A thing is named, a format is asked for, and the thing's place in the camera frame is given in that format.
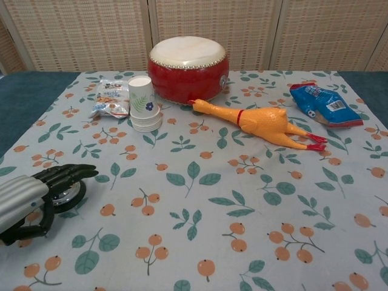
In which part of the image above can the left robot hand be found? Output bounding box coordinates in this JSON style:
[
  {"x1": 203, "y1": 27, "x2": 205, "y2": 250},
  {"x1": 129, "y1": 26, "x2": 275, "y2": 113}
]
[{"x1": 0, "y1": 163, "x2": 100, "y2": 247}]

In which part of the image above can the white snack bag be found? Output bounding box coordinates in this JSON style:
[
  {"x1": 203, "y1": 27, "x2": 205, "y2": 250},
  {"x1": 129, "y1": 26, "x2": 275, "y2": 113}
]
[{"x1": 89, "y1": 79, "x2": 131, "y2": 119}]

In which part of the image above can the stack of paper cups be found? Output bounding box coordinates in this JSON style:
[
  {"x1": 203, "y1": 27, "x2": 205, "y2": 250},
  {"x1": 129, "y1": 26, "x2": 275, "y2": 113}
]
[{"x1": 127, "y1": 75, "x2": 162, "y2": 133}]

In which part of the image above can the floral tablecloth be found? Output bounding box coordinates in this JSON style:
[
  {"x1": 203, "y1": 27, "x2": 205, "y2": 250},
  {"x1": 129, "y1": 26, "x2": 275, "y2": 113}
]
[{"x1": 0, "y1": 70, "x2": 388, "y2": 291}]

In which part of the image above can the red drum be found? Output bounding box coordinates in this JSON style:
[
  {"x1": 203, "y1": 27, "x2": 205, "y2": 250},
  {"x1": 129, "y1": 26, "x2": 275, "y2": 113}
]
[{"x1": 147, "y1": 35, "x2": 228, "y2": 105}]

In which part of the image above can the woven folding screen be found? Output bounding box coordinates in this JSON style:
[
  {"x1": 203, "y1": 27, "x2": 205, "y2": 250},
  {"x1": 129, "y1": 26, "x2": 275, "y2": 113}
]
[{"x1": 0, "y1": 0, "x2": 388, "y2": 73}]

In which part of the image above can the yellow rubber chicken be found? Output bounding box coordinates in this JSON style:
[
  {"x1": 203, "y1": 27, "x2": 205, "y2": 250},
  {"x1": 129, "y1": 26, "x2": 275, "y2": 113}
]
[{"x1": 187, "y1": 98, "x2": 329, "y2": 152}]

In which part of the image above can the blue snack bag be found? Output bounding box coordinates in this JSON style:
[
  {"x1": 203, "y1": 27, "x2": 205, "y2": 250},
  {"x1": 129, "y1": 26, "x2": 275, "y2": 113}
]
[{"x1": 289, "y1": 82, "x2": 364, "y2": 129}]

